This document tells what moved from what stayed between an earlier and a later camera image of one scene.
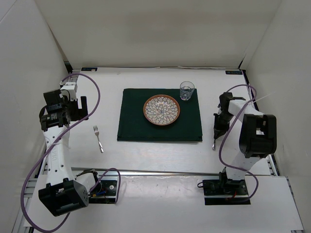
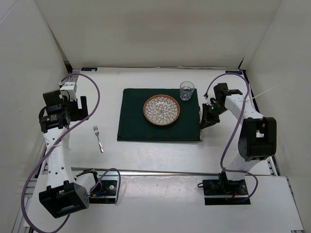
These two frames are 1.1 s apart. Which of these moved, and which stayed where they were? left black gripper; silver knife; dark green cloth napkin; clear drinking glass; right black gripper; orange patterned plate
Moved: right black gripper; silver knife
Stayed: dark green cloth napkin; orange patterned plate; clear drinking glass; left black gripper
